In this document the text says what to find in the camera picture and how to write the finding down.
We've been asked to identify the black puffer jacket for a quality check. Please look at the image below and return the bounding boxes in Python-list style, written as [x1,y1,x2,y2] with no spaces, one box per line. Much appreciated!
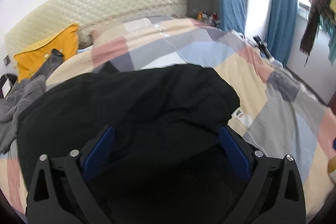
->
[17,64,240,223]

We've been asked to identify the patchwork checked duvet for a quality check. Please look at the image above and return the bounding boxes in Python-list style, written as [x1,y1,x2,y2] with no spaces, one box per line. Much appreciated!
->
[1,16,335,223]

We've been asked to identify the grey fleece garment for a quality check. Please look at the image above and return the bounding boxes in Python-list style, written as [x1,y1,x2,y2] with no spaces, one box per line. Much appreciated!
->
[1,49,64,153]

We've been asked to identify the yellow pillow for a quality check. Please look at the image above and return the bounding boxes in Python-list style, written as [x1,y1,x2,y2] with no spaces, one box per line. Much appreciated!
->
[14,23,79,82]

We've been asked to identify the pink patchwork pillow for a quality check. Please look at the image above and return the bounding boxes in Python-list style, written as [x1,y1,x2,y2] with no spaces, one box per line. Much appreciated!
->
[90,23,137,46]

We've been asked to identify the bottles on bedside shelf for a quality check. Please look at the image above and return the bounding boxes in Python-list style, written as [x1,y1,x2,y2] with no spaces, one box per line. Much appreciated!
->
[193,10,220,28]

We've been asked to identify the blue curtain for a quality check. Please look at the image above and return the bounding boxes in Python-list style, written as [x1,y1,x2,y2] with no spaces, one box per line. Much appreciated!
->
[265,0,298,66]

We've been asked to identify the blue towel on chair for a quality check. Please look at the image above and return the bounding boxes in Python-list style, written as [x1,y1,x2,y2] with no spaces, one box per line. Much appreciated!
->
[219,0,246,35]

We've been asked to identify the cream quilted headboard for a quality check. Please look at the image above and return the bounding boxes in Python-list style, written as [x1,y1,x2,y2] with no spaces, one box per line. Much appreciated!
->
[5,0,187,57]

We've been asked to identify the black camera on tripod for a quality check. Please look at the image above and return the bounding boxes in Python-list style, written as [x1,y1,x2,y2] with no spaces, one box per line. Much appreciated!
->
[253,35,274,62]

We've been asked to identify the wall socket panel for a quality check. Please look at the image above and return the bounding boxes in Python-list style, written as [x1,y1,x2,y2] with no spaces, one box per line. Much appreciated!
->
[3,55,11,67]

